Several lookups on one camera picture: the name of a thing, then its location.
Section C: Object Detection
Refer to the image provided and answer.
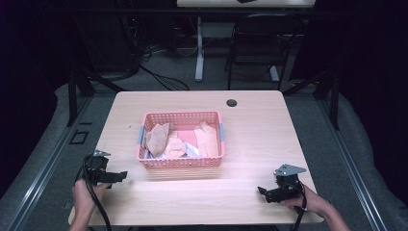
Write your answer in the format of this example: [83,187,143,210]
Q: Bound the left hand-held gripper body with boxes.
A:
[83,149,114,187]

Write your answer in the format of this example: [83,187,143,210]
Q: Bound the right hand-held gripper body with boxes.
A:
[270,164,308,204]

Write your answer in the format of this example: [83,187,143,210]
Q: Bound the brown paper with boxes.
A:
[144,122,171,159]

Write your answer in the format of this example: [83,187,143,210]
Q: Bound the small peach paper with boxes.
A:
[163,137,188,160]

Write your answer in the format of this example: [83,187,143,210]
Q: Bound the pink plastic basket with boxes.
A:
[137,111,226,170]

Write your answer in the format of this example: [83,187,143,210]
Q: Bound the large peach paper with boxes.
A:
[193,119,220,159]

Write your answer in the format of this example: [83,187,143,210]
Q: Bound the person's left hand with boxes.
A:
[71,178,113,219]

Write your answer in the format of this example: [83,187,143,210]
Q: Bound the person's right hand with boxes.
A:
[278,184,332,217]

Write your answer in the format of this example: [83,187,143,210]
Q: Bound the white crumpled paper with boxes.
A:
[184,141,202,159]

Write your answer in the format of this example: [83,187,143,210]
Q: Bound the black metal stand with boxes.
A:
[282,62,342,131]
[65,61,127,128]

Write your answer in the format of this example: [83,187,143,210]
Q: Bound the pink flat paper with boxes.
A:
[176,129,198,147]

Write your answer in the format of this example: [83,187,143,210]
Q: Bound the black folding chair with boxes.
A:
[224,13,306,91]

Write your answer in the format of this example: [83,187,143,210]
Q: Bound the white desk leg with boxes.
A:
[194,16,207,83]

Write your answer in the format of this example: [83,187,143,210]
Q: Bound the light background desk top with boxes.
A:
[176,0,318,9]

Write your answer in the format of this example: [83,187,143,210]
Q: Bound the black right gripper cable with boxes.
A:
[289,181,308,231]

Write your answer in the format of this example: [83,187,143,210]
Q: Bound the black floor cables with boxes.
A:
[137,42,191,92]

